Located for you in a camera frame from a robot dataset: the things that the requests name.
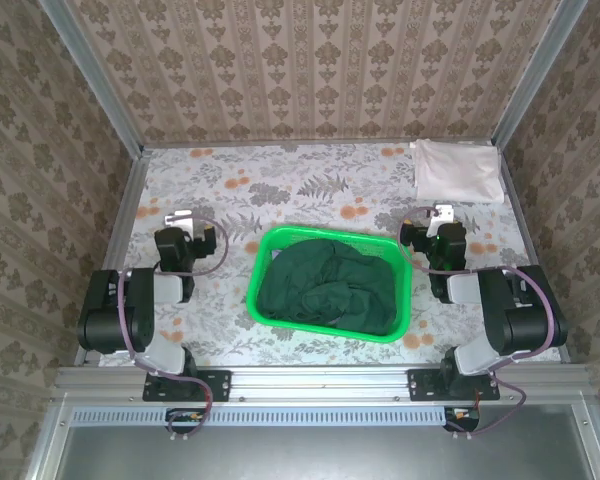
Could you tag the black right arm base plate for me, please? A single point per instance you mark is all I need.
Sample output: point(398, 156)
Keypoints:
point(422, 387)

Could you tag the aluminium side rail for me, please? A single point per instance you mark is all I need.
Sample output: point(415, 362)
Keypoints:
point(522, 210)
point(125, 220)

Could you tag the floral patterned table cover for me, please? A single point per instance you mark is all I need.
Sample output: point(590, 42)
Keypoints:
point(330, 200)

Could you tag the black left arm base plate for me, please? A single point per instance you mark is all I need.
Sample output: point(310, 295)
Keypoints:
point(215, 385)

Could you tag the green plastic basket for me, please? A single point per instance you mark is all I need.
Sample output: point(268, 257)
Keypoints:
point(402, 320)

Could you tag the black connector board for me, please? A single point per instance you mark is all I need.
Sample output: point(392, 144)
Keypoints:
point(187, 417)
point(462, 417)

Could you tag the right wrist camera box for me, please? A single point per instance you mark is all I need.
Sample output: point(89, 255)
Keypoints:
point(441, 215)

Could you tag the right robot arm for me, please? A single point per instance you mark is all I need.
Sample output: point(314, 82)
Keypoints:
point(520, 320)

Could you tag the white folded t-shirt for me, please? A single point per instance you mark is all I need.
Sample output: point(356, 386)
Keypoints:
point(457, 172)

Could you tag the dark green t-shirt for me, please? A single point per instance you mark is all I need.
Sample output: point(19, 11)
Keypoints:
point(330, 290)

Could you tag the grey metal sheet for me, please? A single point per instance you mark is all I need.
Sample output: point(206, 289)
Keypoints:
point(330, 455)

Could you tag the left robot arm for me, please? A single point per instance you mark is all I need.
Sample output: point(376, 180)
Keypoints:
point(115, 310)

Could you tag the aluminium frame post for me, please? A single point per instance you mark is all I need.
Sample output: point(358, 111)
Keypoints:
point(90, 75)
point(540, 75)

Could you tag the aluminium table edge rail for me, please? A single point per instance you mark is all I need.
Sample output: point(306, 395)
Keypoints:
point(320, 382)

